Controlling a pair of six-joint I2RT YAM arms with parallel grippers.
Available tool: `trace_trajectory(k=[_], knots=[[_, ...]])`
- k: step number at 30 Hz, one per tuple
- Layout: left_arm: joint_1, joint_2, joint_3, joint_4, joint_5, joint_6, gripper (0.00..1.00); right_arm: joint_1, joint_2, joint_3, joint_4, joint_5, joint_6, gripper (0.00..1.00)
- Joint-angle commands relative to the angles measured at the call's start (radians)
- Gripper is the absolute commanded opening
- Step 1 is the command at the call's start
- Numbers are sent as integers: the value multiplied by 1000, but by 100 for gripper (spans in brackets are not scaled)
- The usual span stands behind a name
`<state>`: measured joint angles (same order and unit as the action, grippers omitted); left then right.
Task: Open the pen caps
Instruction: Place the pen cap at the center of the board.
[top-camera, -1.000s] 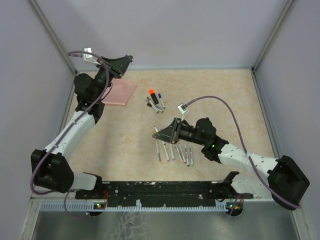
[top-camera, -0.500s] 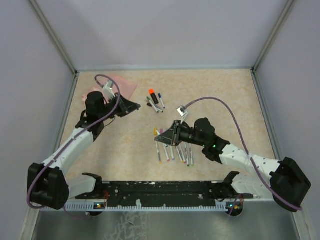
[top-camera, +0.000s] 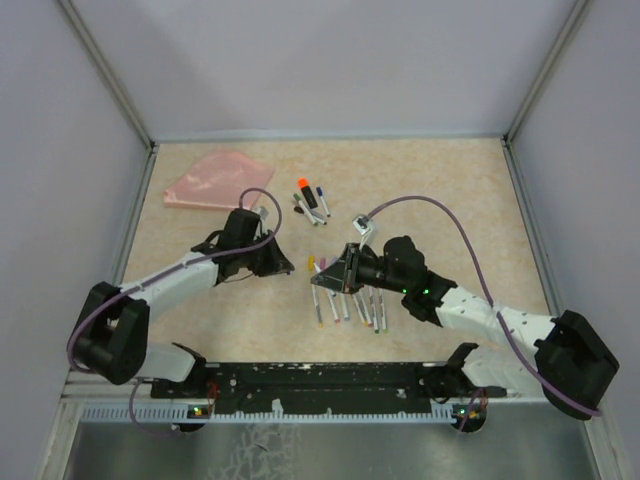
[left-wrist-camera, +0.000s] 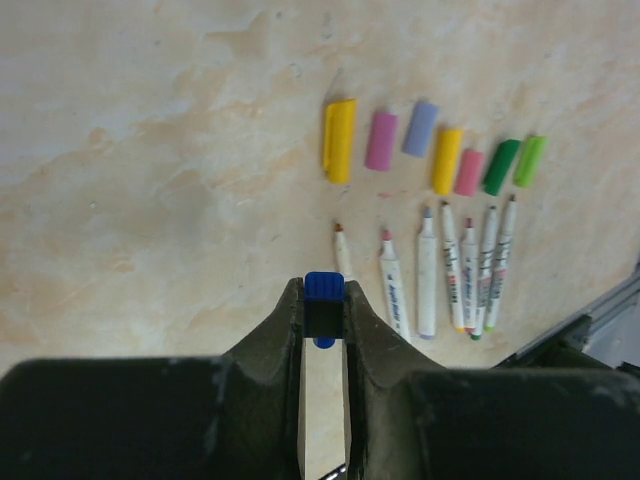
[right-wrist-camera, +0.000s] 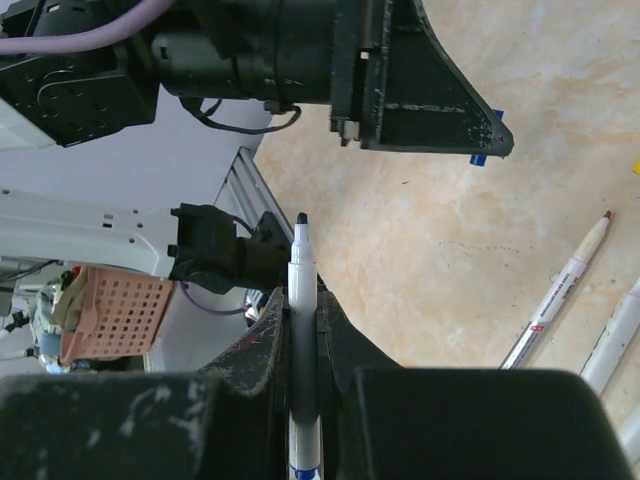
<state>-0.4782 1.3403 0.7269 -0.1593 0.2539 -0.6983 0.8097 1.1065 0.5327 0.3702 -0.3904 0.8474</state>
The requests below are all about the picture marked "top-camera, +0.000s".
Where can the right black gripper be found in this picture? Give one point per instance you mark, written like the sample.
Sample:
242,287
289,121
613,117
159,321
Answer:
344,274

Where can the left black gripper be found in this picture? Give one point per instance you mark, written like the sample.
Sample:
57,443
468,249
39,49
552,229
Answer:
276,261

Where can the light green capped marker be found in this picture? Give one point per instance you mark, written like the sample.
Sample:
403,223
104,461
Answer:
383,311

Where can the lavender marker pen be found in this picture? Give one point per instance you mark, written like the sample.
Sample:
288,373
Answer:
344,308

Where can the magenta capped marker pen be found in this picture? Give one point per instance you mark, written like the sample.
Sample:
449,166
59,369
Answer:
367,313

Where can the pink capped marker pen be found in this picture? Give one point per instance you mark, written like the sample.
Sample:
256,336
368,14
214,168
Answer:
333,307

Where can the yellow capped marker pen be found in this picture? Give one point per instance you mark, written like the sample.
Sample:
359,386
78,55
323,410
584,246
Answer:
360,311

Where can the blue capped marker pen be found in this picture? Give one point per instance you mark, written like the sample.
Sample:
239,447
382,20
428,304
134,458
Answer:
323,201

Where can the dark green capped marker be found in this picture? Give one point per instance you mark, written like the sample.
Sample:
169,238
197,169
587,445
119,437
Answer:
374,310

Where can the orange white marker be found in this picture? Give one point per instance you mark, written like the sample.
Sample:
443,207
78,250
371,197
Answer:
317,307

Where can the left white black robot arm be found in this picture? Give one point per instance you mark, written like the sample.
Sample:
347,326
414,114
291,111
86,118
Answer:
111,337

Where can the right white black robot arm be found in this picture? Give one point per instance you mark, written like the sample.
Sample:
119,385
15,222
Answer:
559,357

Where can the orange capped black highlighter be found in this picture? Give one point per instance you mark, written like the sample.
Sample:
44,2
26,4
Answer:
307,193

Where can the pink plastic bag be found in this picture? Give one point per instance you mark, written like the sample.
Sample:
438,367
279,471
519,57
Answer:
216,181

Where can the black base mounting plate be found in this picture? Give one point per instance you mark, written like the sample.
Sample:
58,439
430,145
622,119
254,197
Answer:
318,388

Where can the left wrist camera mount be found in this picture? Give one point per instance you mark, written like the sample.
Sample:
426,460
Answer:
263,213

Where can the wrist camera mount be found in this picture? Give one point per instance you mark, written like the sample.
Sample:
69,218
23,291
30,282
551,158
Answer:
366,228
263,213

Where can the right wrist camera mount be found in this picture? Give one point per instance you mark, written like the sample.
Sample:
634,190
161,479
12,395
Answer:
366,228

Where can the aluminium frame rail left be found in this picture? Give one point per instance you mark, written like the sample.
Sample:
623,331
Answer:
105,70

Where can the aluminium frame rail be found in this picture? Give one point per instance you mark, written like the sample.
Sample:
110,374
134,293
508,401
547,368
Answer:
568,31
105,70

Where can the white slotted cable duct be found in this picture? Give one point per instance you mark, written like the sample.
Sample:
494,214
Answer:
156,413

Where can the aluminium frame rail right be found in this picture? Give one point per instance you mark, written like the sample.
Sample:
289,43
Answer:
568,31

